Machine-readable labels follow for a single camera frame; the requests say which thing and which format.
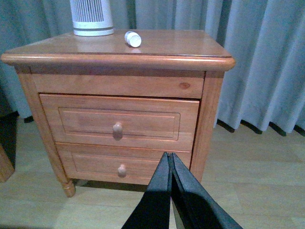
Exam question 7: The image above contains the white medicine bottle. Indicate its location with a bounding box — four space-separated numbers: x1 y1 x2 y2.
124 31 142 48

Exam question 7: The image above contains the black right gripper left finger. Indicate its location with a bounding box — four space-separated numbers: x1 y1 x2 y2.
122 152 172 229

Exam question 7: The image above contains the wooden drawer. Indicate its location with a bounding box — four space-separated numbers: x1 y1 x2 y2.
56 139 193 185
40 94 199 151

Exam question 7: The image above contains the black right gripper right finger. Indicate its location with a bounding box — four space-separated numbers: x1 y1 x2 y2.
170 153 241 229

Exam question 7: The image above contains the white cylindrical air purifier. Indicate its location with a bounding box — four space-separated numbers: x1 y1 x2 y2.
70 0 114 36

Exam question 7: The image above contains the wooden nightstand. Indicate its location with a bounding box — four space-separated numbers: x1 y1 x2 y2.
1 30 235 197

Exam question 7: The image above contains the wooden bed frame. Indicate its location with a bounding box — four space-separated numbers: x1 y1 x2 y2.
0 146 15 183

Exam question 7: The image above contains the grey curtain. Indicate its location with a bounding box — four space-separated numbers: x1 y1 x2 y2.
0 0 305 133

